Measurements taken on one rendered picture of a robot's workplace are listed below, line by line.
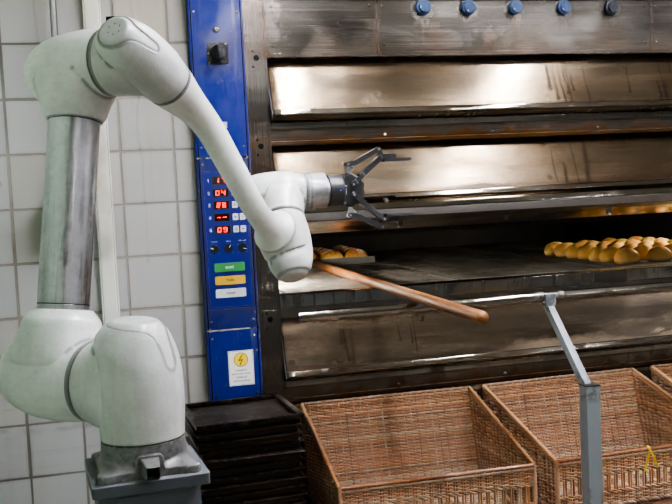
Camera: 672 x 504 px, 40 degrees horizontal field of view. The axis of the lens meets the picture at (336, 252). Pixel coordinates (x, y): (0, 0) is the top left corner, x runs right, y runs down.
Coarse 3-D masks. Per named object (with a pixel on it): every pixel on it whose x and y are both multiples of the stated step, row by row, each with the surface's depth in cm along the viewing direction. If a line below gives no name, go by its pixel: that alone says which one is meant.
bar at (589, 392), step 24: (600, 288) 267; (624, 288) 269; (648, 288) 271; (312, 312) 246; (336, 312) 248; (360, 312) 249; (384, 312) 251; (408, 312) 253; (552, 312) 261; (576, 360) 250; (600, 408) 243; (600, 432) 244; (600, 456) 244; (600, 480) 244
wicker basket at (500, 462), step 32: (320, 416) 283; (352, 416) 285; (384, 416) 286; (416, 416) 289; (448, 416) 291; (480, 416) 285; (320, 448) 257; (352, 448) 283; (384, 448) 285; (416, 448) 287; (448, 448) 289; (480, 448) 287; (512, 448) 264; (320, 480) 261; (352, 480) 281; (384, 480) 283; (416, 480) 243; (448, 480) 245; (480, 480) 247; (512, 480) 249
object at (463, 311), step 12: (312, 264) 371; (324, 264) 353; (348, 276) 316; (360, 276) 303; (384, 288) 275; (396, 288) 265; (408, 288) 258; (420, 300) 244; (432, 300) 236; (444, 300) 229; (456, 312) 219; (468, 312) 212; (480, 312) 207
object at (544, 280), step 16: (560, 272) 310; (576, 272) 308; (592, 272) 308; (608, 272) 309; (624, 272) 310; (640, 272) 312; (656, 272) 314; (352, 288) 292; (368, 288) 290; (416, 288) 292; (432, 288) 294; (448, 288) 295; (464, 288) 296; (480, 288) 298; (496, 288) 299; (512, 288) 301; (528, 288) 302; (288, 304) 282; (304, 304) 284; (320, 304) 285
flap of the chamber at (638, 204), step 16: (400, 208) 275; (416, 208) 276; (432, 208) 277; (448, 208) 278; (464, 208) 280; (480, 208) 281; (496, 208) 282; (512, 208) 283; (528, 208) 284; (544, 208) 286; (560, 208) 289; (576, 208) 292; (592, 208) 295; (608, 208) 298; (624, 208) 302; (640, 208) 305; (656, 208) 308; (320, 224) 274; (336, 224) 276; (352, 224) 279; (368, 224) 282; (416, 224) 291; (432, 224) 294; (448, 224) 297; (464, 224) 300
